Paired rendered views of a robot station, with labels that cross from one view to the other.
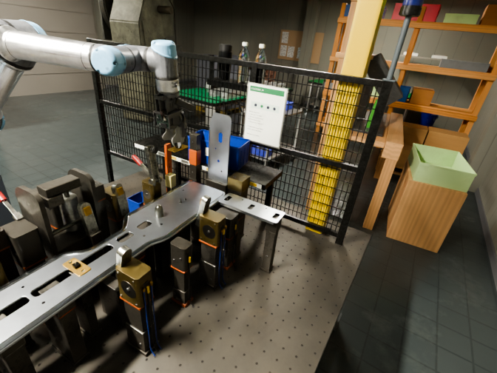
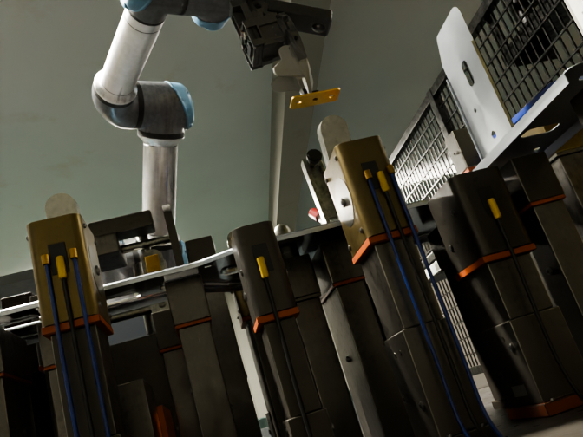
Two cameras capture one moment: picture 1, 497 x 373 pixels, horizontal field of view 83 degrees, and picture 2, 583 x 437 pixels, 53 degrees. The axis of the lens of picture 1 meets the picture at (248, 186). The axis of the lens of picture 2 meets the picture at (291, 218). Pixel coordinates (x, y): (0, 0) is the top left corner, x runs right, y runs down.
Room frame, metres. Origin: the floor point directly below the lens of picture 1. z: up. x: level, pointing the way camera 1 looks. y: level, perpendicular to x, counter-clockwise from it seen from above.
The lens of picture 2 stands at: (0.40, -0.35, 0.77)
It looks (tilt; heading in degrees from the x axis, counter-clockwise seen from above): 18 degrees up; 52
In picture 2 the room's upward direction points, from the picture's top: 17 degrees counter-clockwise
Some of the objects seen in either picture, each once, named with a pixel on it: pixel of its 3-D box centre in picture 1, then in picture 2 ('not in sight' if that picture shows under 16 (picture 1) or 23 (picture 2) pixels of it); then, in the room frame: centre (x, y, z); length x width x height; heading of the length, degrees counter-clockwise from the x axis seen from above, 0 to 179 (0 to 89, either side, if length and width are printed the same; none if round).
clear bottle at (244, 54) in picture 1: (243, 63); not in sight; (1.65, 0.10, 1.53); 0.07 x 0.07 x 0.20
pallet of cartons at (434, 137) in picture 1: (421, 152); not in sight; (4.28, -2.63, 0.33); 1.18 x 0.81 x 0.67; 60
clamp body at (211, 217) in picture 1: (214, 251); (403, 288); (0.88, 0.11, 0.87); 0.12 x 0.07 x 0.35; 64
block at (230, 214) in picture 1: (227, 240); (511, 289); (1.01, 0.07, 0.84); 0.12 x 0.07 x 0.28; 64
